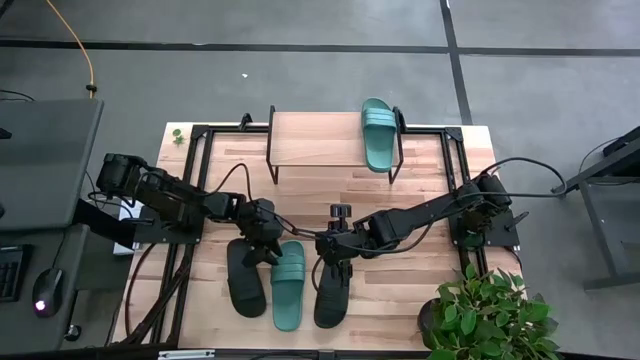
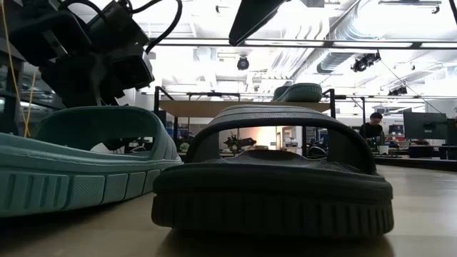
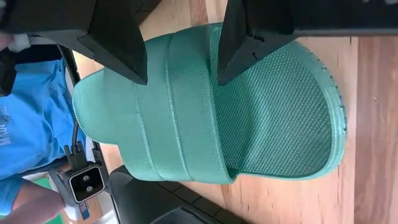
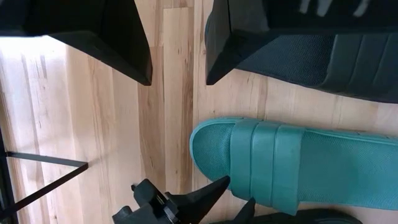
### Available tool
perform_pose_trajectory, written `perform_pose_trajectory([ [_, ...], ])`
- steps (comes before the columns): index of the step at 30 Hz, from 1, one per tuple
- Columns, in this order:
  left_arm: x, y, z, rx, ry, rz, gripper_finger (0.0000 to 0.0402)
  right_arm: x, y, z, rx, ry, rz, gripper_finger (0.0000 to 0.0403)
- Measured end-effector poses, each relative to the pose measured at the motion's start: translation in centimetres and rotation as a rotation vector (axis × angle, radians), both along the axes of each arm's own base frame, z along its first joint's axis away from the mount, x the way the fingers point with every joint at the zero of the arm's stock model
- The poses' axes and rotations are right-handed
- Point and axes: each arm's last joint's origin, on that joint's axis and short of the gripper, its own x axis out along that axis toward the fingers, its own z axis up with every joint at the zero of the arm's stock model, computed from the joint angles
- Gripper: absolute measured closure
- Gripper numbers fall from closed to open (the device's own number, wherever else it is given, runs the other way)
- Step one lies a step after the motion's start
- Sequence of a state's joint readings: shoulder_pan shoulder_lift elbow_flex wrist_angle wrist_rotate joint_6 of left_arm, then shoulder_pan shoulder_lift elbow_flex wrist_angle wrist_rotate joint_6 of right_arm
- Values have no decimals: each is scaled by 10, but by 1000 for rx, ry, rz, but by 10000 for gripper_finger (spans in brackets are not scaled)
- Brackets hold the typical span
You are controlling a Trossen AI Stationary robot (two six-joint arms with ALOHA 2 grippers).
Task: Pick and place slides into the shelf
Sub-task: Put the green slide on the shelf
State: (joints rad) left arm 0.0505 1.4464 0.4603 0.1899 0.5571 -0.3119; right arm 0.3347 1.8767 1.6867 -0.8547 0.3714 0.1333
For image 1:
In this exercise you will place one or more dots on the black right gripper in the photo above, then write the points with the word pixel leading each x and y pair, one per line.
pixel 342 245

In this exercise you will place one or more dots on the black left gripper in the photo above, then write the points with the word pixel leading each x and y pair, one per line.
pixel 262 225

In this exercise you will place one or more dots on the black rubber slide sandal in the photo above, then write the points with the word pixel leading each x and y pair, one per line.
pixel 331 307
pixel 245 295

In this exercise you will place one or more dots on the green rubber slide sandal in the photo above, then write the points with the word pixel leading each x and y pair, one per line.
pixel 287 305
pixel 378 150

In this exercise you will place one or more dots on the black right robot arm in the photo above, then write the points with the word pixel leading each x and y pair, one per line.
pixel 415 220

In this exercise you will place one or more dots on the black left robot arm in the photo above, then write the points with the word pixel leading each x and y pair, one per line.
pixel 165 197

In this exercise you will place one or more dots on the white power box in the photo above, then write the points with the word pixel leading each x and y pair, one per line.
pixel 122 247

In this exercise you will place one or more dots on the small green leaf sprig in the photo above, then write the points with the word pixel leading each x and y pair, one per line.
pixel 178 136

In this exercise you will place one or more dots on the green plant in black pot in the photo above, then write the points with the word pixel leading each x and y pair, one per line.
pixel 480 320

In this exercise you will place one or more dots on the black round knob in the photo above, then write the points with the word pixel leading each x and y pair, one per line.
pixel 73 333

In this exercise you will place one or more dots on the black computer mouse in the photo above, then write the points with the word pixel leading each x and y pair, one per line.
pixel 47 292

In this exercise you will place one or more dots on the grey side desk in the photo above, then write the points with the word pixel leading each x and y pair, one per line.
pixel 45 165

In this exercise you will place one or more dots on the black keyboard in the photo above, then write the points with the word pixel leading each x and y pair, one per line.
pixel 12 272

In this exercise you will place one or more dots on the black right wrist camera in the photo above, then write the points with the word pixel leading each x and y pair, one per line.
pixel 340 210

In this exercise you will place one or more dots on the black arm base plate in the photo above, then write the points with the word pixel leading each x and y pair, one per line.
pixel 502 235
pixel 160 235

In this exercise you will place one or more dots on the wooden shelf with black frame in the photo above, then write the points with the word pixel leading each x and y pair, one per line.
pixel 315 140

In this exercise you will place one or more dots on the silver metal bracket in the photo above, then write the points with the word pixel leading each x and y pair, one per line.
pixel 185 354

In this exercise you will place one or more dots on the black metal table frame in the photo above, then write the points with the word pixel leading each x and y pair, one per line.
pixel 225 130

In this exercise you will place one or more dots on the black side desk frame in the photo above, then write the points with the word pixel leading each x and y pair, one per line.
pixel 600 235

